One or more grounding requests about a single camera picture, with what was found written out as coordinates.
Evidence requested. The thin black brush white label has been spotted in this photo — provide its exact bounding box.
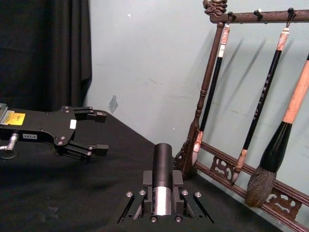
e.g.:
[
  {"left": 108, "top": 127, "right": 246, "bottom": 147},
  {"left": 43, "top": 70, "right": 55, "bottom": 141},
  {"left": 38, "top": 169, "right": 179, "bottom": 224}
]
[{"left": 192, "top": 23, "right": 230, "bottom": 166}]

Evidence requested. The black and silver cylinder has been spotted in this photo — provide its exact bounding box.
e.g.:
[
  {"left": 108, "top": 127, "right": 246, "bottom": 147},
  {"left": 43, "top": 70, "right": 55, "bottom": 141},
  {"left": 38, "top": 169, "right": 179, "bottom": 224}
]
[{"left": 152, "top": 143, "right": 173, "bottom": 217}]

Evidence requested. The black curtain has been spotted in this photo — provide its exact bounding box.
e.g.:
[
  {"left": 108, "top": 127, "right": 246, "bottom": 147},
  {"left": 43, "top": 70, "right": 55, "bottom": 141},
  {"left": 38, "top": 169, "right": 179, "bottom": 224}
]
[{"left": 0, "top": 0, "right": 93, "bottom": 114}]

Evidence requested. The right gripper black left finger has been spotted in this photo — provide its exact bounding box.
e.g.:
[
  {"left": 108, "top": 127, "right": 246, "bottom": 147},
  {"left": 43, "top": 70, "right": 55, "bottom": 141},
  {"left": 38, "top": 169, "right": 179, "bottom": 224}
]
[{"left": 116, "top": 170, "right": 155, "bottom": 224}]

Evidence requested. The thin black brush patterned handle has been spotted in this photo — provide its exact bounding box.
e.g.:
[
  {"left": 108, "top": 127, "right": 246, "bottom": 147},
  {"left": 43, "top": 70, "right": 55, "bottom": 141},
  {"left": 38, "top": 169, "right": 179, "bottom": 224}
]
[{"left": 230, "top": 27, "right": 291, "bottom": 187}]

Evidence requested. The dark carved wooden brush rack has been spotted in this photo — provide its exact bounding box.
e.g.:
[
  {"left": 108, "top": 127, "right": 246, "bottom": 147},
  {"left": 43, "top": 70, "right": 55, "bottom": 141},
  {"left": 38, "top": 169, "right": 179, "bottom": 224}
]
[{"left": 173, "top": 0, "right": 309, "bottom": 232}]

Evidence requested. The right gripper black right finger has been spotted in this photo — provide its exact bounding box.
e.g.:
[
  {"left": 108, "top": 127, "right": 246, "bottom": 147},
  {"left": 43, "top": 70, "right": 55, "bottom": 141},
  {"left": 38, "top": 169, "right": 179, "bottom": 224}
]
[{"left": 169, "top": 170, "right": 215, "bottom": 224}]

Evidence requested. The large brush pale orange handle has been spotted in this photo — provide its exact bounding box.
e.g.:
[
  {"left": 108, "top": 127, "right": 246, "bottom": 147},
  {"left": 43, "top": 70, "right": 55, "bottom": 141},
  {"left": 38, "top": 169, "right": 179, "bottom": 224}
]
[{"left": 244, "top": 52, "right": 309, "bottom": 209}]

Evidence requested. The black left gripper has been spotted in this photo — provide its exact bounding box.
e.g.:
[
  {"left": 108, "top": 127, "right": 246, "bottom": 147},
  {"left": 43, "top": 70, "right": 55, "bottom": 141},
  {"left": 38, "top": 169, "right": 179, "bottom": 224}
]
[{"left": 0, "top": 105, "right": 109, "bottom": 161}]

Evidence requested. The black table cloth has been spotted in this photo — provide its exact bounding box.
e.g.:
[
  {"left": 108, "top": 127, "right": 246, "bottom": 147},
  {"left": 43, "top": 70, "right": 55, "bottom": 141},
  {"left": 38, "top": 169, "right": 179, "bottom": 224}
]
[{"left": 0, "top": 110, "right": 282, "bottom": 232}]

